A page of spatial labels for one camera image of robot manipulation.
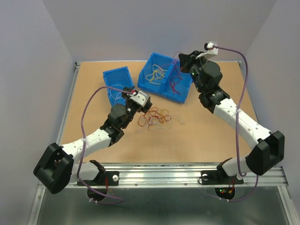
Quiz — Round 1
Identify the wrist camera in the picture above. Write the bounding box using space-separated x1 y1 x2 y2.
196 41 218 60
129 91 150 107

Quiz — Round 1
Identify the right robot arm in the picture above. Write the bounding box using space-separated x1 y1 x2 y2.
179 50 285 183

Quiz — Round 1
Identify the yellow wire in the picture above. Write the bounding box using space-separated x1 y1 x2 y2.
145 63 168 85

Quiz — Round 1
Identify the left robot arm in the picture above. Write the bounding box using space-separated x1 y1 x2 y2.
33 91 152 194

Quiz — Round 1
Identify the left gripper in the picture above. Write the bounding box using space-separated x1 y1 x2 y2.
121 87 151 129

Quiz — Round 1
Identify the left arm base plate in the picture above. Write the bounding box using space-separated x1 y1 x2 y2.
84 171 120 186

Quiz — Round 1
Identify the aluminium rail frame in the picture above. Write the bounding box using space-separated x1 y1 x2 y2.
27 61 291 225

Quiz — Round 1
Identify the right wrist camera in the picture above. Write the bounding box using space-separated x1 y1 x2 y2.
196 41 218 60

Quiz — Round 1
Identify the blue double-compartment bin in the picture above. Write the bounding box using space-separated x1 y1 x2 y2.
137 52 192 104

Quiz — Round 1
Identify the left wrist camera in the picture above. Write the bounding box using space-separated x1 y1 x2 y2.
129 91 150 107

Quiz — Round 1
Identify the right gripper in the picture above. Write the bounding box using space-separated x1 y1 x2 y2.
178 51 208 93

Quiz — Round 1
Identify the wire bundle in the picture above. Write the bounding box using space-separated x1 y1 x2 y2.
136 107 185 134

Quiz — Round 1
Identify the small blue bin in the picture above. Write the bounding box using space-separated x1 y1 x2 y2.
103 67 134 106

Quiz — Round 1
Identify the long red wire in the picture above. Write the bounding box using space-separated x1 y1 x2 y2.
168 67 186 97

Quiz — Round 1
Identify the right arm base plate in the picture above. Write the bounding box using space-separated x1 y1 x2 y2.
198 170 244 185

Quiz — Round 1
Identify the white wire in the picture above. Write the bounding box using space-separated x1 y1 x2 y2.
108 84 126 104

